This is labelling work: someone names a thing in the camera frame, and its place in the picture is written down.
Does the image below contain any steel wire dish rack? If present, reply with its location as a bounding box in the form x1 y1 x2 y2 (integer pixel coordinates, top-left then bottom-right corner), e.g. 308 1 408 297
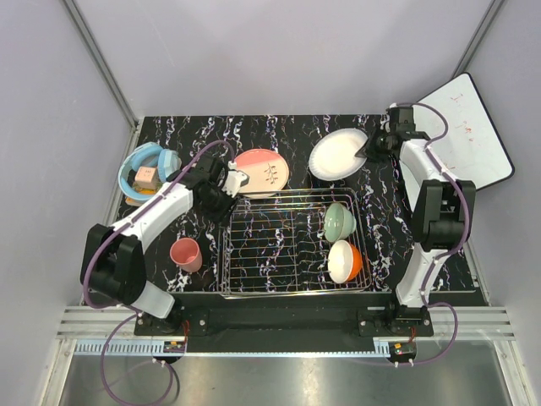
217 188 372 298

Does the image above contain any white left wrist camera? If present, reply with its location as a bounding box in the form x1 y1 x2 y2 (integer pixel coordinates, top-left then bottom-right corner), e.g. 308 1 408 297
222 161 249 197

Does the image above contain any white round plate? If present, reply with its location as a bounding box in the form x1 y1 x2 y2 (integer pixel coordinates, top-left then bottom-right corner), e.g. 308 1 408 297
309 128 368 181

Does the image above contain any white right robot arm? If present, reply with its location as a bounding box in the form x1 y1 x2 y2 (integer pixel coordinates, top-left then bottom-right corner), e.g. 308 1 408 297
355 102 477 336

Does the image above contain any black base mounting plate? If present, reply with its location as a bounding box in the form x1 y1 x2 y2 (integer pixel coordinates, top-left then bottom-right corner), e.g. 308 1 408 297
134 292 434 349

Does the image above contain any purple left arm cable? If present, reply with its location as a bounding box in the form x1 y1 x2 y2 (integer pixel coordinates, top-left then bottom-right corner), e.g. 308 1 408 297
82 140 236 402

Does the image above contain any pink and cream plate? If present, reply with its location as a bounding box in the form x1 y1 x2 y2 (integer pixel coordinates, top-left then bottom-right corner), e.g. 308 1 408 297
235 148 290 199

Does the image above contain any orange and white coaster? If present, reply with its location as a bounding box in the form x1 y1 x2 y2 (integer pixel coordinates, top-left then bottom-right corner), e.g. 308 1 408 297
125 185 163 206

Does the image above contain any pink plastic cup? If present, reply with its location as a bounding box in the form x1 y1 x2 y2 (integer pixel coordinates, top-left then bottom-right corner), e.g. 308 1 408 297
170 238 202 273

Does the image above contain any white board with dark rim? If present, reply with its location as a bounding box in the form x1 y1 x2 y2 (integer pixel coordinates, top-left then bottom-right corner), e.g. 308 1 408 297
413 73 515 190

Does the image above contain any pink cube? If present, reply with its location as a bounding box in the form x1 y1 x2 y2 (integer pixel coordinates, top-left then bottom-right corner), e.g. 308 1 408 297
134 167 159 190

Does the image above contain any green ceramic bowl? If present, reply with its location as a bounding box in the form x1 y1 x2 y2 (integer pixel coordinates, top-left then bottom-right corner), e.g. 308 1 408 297
324 202 357 243

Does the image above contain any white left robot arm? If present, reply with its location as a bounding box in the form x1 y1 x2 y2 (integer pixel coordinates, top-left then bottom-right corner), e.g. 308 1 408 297
80 156 249 335

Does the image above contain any grey slotted cable duct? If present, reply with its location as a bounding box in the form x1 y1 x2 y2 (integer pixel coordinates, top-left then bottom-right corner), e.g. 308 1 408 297
75 337 390 358

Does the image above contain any orange and white bowl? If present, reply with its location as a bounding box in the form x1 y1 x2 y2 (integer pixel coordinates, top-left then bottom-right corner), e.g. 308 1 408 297
328 240 363 284

